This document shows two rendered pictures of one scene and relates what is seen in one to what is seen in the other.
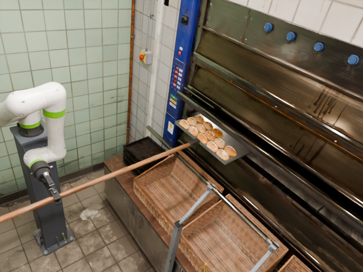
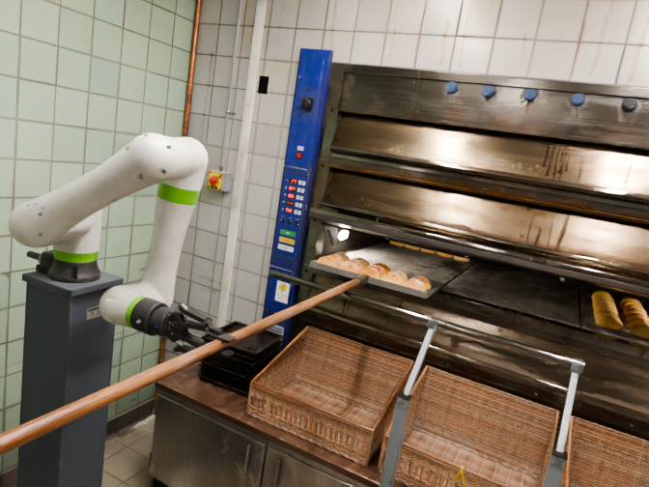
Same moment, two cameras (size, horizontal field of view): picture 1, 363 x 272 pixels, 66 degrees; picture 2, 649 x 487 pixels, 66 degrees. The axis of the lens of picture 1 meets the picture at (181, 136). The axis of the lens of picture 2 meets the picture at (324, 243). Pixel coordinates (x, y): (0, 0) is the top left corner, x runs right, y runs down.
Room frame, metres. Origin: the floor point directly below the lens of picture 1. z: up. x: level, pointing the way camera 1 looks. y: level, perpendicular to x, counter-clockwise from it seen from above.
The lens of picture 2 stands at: (-0.25, 0.79, 1.71)
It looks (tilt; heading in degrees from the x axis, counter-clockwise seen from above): 11 degrees down; 340
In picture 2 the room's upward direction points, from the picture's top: 9 degrees clockwise
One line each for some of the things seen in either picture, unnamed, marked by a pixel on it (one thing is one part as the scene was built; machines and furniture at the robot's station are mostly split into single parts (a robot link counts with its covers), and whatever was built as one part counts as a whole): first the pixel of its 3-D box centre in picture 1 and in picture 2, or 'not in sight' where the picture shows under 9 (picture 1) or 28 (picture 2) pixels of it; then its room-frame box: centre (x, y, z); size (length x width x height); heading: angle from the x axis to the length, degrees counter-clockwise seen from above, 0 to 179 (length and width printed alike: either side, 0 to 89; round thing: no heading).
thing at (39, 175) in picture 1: (45, 178); (172, 325); (1.03, 0.69, 1.20); 0.09 x 0.07 x 0.08; 46
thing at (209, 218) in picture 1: (229, 246); (471, 440); (1.15, -0.46, 0.72); 0.56 x 0.49 x 0.28; 44
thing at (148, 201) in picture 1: (176, 189); (332, 386); (1.57, -0.04, 0.72); 0.56 x 0.49 x 0.28; 45
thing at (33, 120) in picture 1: (25, 111); (74, 228); (1.39, 0.98, 1.36); 0.16 x 0.13 x 0.19; 148
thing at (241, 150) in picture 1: (215, 134); (379, 272); (1.76, -0.25, 1.19); 0.55 x 0.36 x 0.03; 45
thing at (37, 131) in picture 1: (27, 122); (62, 262); (1.44, 1.02, 1.23); 0.26 x 0.15 x 0.06; 49
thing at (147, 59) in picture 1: (145, 56); (219, 181); (2.39, 0.44, 1.46); 0.10 x 0.07 x 0.10; 44
